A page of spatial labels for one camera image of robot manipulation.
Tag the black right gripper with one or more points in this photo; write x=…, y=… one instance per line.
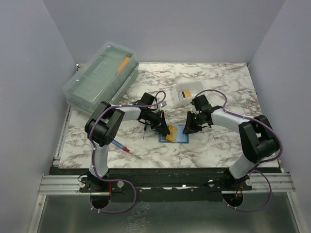
x=189, y=128

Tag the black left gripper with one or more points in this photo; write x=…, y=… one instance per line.
x=160, y=124

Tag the blue leather card holder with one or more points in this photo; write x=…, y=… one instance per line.
x=180, y=137

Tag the white plastic card tray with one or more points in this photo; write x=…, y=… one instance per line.
x=193, y=86

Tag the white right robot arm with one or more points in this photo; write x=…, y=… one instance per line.
x=257, y=138

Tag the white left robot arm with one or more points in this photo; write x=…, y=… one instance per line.
x=104, y=123

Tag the green black screwdriver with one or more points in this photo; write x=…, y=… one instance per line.
x=144, y=131

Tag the blue red screwdriver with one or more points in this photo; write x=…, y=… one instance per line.
x=123, y=147

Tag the orange pen in box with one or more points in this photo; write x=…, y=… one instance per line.
x=123, y=64

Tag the clear plastic storage box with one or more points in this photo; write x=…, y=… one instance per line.
x=98, y=79

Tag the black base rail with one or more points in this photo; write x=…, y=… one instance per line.
x=129, y=194

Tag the aluminium frame rail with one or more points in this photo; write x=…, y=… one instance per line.
x=158, y=179

